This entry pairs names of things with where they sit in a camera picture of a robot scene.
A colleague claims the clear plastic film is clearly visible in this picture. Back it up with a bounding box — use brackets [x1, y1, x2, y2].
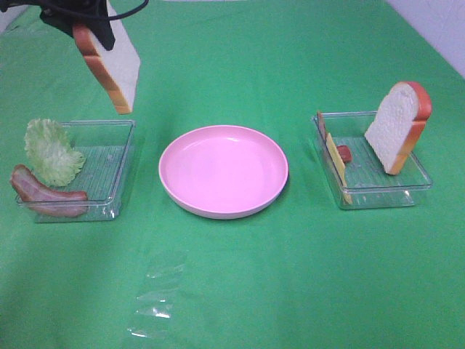
[127, 250, 187, 341]

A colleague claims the yellow cheese slice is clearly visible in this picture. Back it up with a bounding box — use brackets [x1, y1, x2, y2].
[325, 132, 347, 187]

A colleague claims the right clear plastic tray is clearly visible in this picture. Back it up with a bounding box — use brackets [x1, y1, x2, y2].
[311, 111, 432, 209]

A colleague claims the pink round plate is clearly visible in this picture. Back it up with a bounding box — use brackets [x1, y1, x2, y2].
[158, 125, 288, 220]

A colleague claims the bacon strip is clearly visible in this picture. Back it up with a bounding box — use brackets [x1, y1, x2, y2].
[9, 164, 88, 217]

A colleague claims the left clear plastic tray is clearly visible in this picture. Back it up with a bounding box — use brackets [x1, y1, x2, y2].
[15, 120, 136, 222]

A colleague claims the green tablecloth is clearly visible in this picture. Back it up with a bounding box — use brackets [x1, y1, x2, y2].
[1, 1, 464, 348]

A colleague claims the green lettuce leaf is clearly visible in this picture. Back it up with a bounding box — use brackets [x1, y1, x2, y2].
[24, 119, 86, 187]

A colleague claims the black cable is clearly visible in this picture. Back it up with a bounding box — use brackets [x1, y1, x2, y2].
[0, 0, 150, 22]

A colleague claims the clear plastic tray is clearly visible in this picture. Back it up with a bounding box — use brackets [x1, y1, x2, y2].
[311, 111, 432, 209]
[15, 120, 136, 222]

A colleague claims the toast bread slice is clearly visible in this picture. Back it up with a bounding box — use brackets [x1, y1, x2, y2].
[73, 20, 140, 114]
[365, 81, 432, 175]

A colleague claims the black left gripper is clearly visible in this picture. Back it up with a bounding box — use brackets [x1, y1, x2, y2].
[36, 0, 116, 50]

